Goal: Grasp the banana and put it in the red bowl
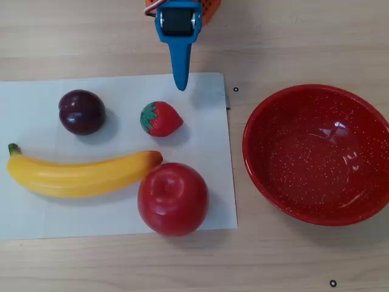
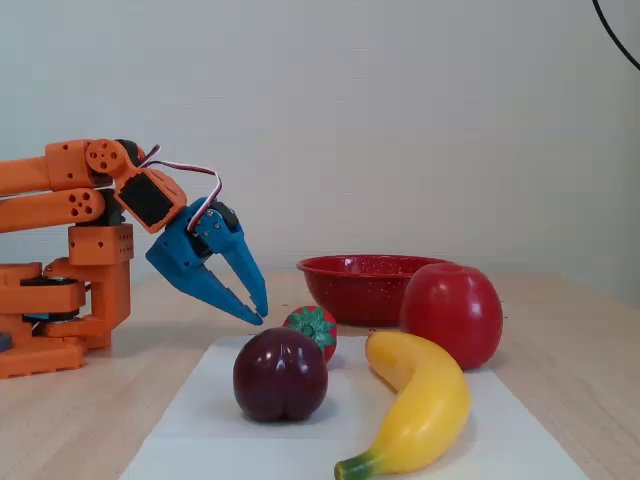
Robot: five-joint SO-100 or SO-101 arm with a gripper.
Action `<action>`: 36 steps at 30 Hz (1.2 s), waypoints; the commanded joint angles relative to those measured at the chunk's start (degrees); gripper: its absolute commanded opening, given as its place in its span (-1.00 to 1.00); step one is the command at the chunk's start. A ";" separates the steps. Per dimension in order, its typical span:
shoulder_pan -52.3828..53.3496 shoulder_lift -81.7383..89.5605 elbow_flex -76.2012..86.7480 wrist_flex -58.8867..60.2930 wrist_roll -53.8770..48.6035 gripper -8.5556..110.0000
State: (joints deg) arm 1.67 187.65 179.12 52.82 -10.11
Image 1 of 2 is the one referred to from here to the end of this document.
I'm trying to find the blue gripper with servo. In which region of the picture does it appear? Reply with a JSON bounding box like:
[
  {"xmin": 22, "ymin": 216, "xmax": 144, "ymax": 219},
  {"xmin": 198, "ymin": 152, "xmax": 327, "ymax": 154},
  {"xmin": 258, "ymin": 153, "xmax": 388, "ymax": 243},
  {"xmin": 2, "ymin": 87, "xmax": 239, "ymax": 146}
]
[{"xmin": 154, "ymin": 0, "xmax": 204, "ymax": 92}]

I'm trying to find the white paper sheet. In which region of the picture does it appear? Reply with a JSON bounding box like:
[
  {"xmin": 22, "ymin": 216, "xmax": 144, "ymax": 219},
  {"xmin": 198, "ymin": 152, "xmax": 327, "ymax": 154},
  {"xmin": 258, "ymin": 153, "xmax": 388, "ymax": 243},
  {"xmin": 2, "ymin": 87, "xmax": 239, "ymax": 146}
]
[{"xmin": 0, "ymin": 72, "xmax": 238, "ymax": 241}]

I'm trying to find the red plastic strawberry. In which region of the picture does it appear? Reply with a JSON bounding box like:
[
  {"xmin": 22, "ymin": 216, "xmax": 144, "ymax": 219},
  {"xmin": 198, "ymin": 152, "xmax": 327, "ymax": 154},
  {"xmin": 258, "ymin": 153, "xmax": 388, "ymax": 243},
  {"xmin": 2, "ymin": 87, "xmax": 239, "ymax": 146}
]
[{"xmin": 139, "ymin": 101, "xmax": 184, "ymax": 137}]

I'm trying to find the red plastic apple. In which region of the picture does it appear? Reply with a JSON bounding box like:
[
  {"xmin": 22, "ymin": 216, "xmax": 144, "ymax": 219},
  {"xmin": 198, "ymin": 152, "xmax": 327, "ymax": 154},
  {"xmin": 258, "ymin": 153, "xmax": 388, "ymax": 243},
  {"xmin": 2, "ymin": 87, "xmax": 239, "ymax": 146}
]
[{"xmin": 137, "ymin": 162, "xmax": 210, "ymax": 237}]

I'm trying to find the yellow plastic banana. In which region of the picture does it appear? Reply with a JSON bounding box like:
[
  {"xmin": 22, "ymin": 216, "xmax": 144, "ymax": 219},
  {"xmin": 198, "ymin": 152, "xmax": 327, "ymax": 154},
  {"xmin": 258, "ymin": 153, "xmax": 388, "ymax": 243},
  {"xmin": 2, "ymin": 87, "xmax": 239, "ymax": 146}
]
[{"xmin": 6, "ymin": 142, "xmax": 164, "ymax": 199}]

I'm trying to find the red speckled bowl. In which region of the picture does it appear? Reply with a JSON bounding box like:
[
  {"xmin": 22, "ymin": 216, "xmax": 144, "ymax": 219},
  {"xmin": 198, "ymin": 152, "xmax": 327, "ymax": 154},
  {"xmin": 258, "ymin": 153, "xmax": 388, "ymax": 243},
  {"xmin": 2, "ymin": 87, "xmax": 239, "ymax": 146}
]
[{"xmin": 242, "ymin": 84, "xmax": 389, "ymax": 227}]

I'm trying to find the dark purple plastic plum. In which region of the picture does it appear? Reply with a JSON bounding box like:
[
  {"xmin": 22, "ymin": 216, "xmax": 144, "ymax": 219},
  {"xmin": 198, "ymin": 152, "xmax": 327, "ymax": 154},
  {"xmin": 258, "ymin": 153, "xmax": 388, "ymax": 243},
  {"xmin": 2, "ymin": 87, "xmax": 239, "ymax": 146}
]
[{"xmin": 58, "ymin": 89, "xmax": 106, "ymax": 136}]

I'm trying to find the white red gripper servo cable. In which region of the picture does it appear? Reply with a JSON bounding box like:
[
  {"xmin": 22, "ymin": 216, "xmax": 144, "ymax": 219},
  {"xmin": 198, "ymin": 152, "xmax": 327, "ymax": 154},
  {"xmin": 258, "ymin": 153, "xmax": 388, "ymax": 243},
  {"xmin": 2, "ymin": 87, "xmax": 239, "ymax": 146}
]
[{"xmin": 143, "ymin": 1, "xmax": 159, "ymax": 18}]

